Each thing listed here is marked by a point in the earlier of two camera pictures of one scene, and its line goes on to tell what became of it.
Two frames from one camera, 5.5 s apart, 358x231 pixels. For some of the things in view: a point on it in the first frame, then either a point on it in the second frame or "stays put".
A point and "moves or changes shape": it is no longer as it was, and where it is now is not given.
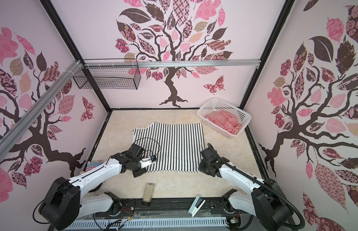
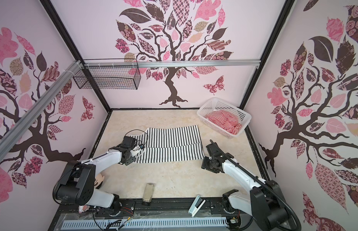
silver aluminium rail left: (4, 144) stays put
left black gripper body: (136, 169) → (128, 161)
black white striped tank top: (178, 147) moves or changes shape
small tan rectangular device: (147, 194) stays put
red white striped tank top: (224, 120) stays put
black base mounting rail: (140, 208) stays put
